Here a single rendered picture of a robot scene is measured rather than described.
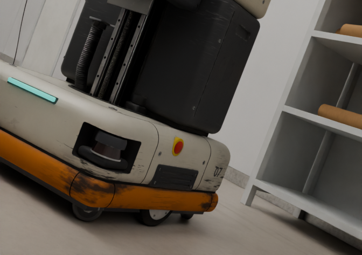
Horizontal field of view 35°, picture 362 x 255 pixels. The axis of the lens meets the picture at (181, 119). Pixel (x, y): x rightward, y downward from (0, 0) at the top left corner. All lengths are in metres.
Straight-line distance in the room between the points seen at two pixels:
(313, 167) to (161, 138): 1.69
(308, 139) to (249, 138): 0.59
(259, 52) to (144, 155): 2.30
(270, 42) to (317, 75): 0.77
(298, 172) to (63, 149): 1.80
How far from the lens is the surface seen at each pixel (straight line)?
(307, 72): 2.86
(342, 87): 3.09
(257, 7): 1.79
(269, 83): 3.50
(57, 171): 1.42
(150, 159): 1.47
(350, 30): 2.73
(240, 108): 3.61
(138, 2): 1.69
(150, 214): 1.60
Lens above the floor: 0.37
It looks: 2 degrees down
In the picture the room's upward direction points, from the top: 21 degrees clockwise
